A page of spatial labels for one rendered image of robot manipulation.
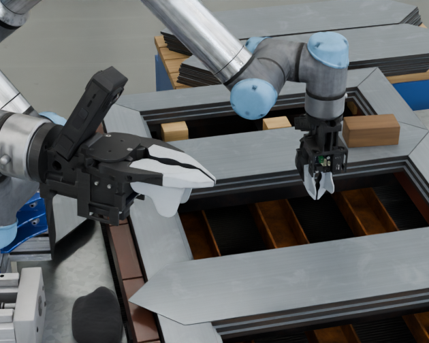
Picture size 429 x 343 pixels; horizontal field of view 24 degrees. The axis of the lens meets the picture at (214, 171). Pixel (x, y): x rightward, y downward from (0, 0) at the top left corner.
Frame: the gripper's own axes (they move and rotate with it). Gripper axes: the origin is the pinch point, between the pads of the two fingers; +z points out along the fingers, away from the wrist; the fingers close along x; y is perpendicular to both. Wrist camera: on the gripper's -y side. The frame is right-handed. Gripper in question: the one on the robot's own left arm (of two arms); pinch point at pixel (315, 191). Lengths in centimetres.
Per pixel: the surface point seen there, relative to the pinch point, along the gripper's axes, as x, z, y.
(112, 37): -8, 91, -271
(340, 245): 2.0, 5.8, 11.1
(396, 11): 55, 6, -92
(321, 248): -2.0, 5.8, 11.3
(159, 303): -36.2, 5.7, 20.4
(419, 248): 16.7, 5.8, 15.6
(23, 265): -60, 23, -19
